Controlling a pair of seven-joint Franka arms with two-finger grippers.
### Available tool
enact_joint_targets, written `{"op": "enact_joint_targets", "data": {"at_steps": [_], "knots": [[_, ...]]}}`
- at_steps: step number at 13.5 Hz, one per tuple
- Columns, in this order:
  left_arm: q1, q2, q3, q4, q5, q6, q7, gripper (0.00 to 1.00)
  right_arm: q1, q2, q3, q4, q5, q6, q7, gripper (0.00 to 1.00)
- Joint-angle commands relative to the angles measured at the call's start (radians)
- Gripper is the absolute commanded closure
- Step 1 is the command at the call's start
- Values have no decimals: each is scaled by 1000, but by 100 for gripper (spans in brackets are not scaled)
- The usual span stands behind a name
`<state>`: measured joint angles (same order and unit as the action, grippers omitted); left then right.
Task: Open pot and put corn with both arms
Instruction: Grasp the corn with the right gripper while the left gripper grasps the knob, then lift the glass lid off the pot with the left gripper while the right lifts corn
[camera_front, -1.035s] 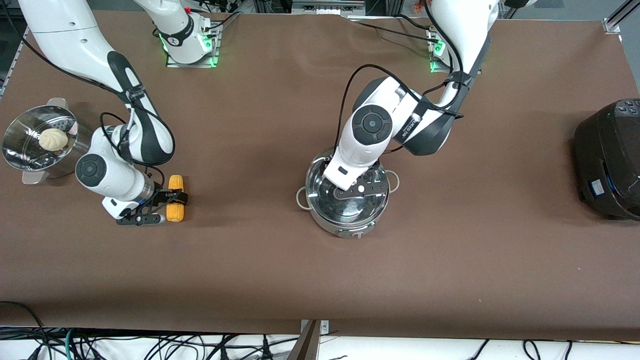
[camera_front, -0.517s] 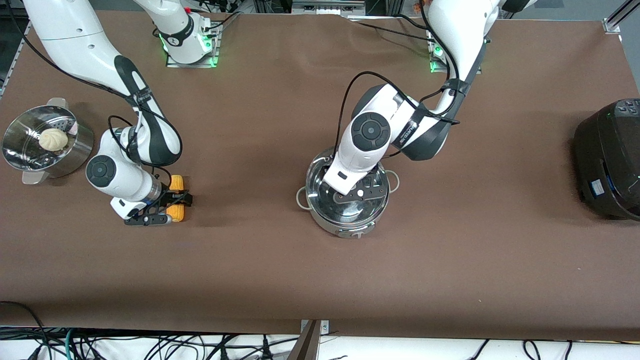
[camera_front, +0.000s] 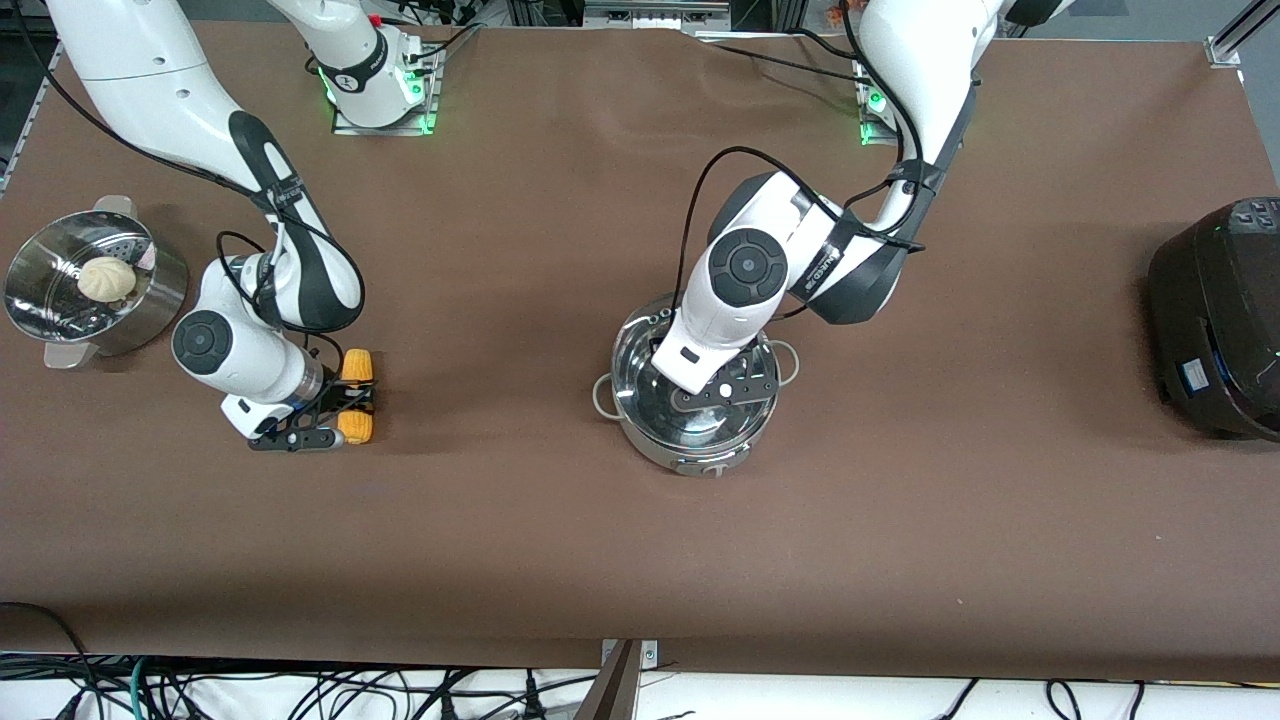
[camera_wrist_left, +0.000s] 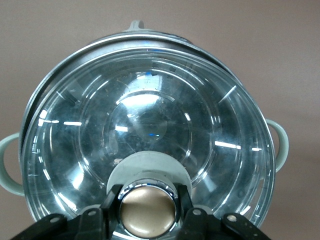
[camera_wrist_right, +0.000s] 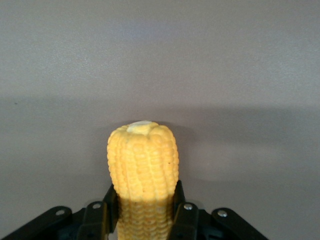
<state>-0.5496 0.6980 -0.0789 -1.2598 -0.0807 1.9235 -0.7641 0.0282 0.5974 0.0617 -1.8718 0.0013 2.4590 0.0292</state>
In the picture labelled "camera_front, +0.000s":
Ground steel steamer pot grey handles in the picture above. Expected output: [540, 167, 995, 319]
[3, 196, 189, 370]

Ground black rice cooker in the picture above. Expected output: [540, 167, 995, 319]
[1147, 197, 1280, 443]

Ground black cable across table edge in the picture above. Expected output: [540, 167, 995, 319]
[700, 38, 866, 89]

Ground perforated steel steamer tray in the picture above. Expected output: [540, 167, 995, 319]
[30, 232, 157, 331]

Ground white steamed bun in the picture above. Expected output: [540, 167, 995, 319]
[78, 257, 137, 301]

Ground aluminium frame rail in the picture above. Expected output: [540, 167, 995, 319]
[0, 70, 51, 193]

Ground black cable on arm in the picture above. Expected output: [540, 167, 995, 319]
[675, 0, 927, 323]
[10, 0, 346, 381]

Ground metal table edge bracket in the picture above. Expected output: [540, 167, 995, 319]
[575, 638, 661, 720]

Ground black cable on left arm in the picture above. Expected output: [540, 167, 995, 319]
[675, 0, 927, 323]

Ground grey metal box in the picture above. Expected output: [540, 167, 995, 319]
[582, 0, 733, 33]

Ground black right arm base cable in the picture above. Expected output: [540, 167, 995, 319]
[400, 22, 488, 69]

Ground steel cooking pot loop handles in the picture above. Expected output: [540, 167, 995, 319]
[593, 292, 801, 478]

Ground yellow corn cob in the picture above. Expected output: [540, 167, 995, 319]
[337, 348, 376, 446]

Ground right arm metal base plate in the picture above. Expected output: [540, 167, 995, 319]
[330, 45, 442, 136]

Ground black looped floor cable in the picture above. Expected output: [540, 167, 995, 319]
[0, 601, 93, 720]

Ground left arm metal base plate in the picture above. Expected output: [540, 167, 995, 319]
[853, 58, 901, 148]

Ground aluminium frame post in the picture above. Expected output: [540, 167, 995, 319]
[1204, 0, 1280, 69]

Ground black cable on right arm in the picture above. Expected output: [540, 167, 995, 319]
[10, 0, 346, 381]

